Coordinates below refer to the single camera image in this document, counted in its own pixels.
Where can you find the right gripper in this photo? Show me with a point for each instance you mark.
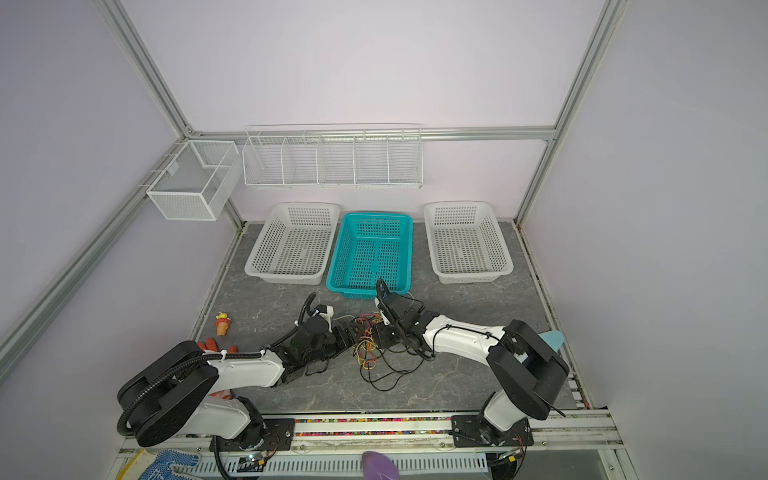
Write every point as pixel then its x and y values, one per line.
pixel 380 335

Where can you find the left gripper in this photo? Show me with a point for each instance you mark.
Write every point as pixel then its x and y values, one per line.
pixel 350 338

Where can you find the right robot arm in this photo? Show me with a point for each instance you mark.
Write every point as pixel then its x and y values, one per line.
pixel 526 365

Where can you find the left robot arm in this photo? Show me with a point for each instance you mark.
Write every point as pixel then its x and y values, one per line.
pixel 189 389

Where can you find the teal plastic basket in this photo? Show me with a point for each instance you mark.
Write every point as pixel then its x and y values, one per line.
pixel 372 246

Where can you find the ice cream cone toy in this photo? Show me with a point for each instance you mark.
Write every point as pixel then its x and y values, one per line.
pixel 222 324

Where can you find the left white plastic basket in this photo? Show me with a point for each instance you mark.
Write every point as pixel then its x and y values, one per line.
pixel 293 246

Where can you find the white plastic basket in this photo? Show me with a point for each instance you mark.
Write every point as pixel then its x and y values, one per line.
pixel 293 246
pixel 465 241

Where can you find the right white plastic basket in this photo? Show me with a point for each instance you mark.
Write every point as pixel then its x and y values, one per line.
pixel 465 241

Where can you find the red rubber glove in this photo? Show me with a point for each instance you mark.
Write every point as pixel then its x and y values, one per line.
pixel 211 345

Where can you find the purple object at front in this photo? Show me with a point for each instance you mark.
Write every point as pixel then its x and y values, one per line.
pixel 377 466

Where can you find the light blue plastic scraper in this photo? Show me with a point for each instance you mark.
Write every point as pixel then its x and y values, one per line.
pixel 554 339

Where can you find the blue white work glove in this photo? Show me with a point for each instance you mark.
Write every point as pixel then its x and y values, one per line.
pixel 169 465

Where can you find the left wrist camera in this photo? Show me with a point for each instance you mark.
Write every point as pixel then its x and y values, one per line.
pixel 326 312

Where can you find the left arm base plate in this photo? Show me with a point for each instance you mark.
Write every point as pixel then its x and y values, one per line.
pixel 270 435

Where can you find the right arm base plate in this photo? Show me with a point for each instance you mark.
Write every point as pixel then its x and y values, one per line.
pixel 475 431

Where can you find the white wire wall shelf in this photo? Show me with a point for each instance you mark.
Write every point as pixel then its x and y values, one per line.
pixel 347 155

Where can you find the white mesh wall box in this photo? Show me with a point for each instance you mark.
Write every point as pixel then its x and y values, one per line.
pixel 198 181

